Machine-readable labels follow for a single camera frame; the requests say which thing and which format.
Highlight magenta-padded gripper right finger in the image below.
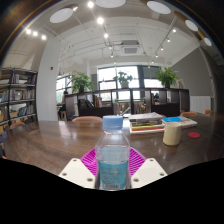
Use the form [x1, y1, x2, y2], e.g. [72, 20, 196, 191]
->
[127, 147, 168, 190]

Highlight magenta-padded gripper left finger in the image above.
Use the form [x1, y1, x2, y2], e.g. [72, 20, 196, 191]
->
[58, 147, 100, 190]

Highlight clear blue-capped water bottle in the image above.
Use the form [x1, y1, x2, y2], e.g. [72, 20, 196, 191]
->
[94, 115, 131, 191]

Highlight cream ceramic mug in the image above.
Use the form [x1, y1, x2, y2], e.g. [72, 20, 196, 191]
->
[162, 121, 183, 147]

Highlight yellow-spined book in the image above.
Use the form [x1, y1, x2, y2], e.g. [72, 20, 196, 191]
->
[130, 123, 165, 131]

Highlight dark-spined book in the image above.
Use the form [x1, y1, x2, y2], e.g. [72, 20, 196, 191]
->
[129, 119, 165, 126]

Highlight orange chairs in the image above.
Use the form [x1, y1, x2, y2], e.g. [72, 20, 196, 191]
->
[9, 109, 213, 130]

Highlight white-cover thick book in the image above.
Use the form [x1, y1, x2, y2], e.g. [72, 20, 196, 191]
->
[128, 112, 164, 122]

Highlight flat round red coaster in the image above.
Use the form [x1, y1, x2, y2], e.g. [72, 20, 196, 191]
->
[187, 131, 201, 139]

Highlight large flat blue-cover book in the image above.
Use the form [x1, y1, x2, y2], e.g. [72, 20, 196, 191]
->
[162, 116, 198, 129]

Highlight low dark shelf unit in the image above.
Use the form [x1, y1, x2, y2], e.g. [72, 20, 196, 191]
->
[64, 87, 191, 121]

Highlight bushy drooping potted plant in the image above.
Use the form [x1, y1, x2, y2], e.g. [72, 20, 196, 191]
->
[68, 70, 95, 94]

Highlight tall dark bookshelf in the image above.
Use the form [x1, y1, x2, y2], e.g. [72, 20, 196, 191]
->
[0, 67, 38, 134]

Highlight small white-potted plant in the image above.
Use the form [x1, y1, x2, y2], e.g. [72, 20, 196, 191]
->
[113, 71, 134, 89]

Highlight large dark-potted green plant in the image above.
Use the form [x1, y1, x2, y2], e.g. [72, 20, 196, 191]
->
[155, 67, 180, 89]

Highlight ceiling air conditioner unit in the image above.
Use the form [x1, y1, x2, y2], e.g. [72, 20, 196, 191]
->
[120, 39, 141, 56]

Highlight ceiling track spotlights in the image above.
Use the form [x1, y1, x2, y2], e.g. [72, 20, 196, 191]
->
[24, 1, 179, 59]

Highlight round white ceiling lamps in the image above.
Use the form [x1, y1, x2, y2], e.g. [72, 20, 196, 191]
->
[49, 0, 213, 47]

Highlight white wall board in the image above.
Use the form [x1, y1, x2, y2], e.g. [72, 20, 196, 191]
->
[189, 95, 213, 114]

